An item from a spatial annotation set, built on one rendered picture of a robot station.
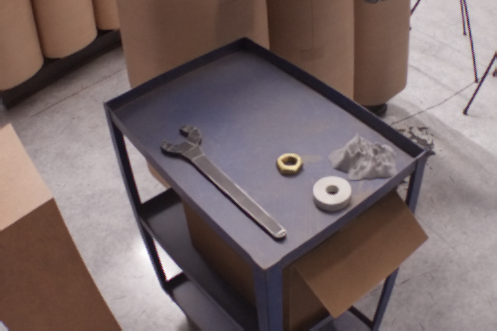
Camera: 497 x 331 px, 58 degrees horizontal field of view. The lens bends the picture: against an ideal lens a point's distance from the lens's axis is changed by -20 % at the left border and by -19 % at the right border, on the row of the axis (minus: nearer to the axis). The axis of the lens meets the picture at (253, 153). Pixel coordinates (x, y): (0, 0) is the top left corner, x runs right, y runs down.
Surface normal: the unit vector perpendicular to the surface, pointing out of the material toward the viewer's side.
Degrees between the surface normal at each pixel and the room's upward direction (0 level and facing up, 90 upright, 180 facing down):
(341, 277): 26
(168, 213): 0
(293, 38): 90
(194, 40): 90
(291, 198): 0
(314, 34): 90
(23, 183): 0
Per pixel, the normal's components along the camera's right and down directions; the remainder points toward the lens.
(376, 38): 0.07, 0.65
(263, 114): -0.06, -0.75
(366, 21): -0.22, 0.65
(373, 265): 0.22, -0.46
